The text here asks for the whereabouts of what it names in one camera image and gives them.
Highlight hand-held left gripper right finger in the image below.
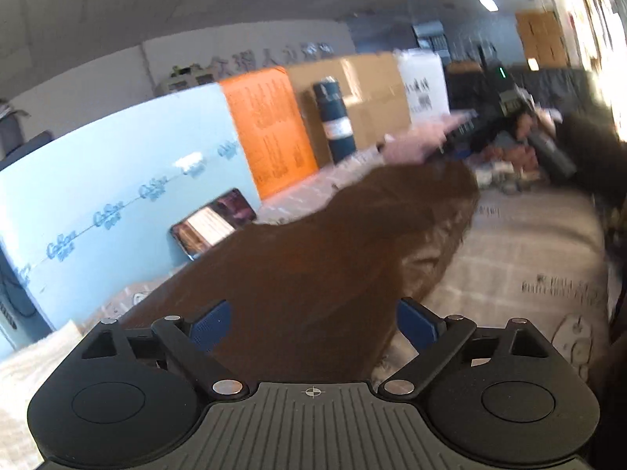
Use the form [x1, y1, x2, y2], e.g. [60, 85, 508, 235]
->
[377, 298, 549, 397]

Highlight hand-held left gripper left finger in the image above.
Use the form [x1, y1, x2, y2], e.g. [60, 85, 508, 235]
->
[81, 300, 250, 398]

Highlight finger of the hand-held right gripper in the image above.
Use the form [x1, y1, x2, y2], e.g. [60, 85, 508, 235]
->
[425, 112, 491, 163]

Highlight pink garment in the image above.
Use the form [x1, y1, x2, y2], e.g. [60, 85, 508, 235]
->
[376, 112, 475, 165]

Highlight brown garment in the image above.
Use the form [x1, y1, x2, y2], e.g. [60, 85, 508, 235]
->
[120, 159, 483, 387]

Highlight pile of clothes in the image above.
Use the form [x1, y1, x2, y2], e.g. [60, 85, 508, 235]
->
[469, 138, 545, 193]

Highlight person's right hand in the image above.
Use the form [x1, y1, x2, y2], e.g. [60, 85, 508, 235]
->
[512, 110, 559, 142]

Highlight dark sofa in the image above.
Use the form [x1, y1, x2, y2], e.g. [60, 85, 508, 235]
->
[448, 65, 601, 111]

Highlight white printed box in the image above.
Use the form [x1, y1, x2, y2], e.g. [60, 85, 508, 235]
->
[394, 49, 450, 119]

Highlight stacked cardboard boxes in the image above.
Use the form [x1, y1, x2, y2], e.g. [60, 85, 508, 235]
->
[515, 10, 570, 68]

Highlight large cardboard box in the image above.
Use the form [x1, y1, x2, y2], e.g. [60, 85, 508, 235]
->
[286, 51, 412, 168]

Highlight smartphone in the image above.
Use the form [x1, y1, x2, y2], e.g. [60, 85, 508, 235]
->
[170, 187, 259, 261]

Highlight dark blue bottle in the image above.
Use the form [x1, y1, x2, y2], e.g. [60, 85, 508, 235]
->
[313, 77, 357, 163]

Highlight printed bed sheet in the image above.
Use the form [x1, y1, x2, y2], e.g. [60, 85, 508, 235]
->
[83, 147, 612, 402]

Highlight light blue foam board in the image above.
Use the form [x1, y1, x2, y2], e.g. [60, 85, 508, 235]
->
[0, 82, 264, 359]

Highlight orange printed board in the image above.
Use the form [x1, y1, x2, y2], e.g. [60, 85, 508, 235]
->
[219, 66, 320, 201]

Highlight white fluffy blanket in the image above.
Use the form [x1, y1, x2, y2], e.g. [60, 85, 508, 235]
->
[0, 320, 95, 470]

